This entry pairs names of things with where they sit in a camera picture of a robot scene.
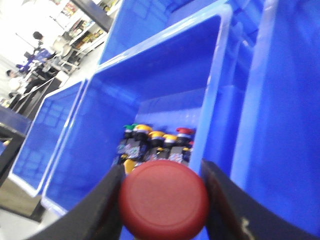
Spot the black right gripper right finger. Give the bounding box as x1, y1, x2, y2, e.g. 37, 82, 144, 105
201, 159, 317, 240

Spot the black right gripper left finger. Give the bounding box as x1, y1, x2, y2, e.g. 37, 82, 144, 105
29, 165, 125, 240

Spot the red push button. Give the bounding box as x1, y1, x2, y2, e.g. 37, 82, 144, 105
118, 160, 210, 240
176, 127, 195, 147

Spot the blue source crate with buttons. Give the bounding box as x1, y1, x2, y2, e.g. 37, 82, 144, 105
41, 3, 235, 216

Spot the red push button in crate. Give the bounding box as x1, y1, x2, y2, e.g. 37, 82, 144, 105
176, 127, 195, 147

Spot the yellow push button in crate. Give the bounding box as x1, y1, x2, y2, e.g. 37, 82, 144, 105
133, 124, 153, 143

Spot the green push button in crate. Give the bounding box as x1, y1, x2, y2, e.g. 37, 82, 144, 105
123, 123, 138, 139

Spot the person in blue shirt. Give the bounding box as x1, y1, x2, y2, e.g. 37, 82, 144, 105
16, 31, 57, 74

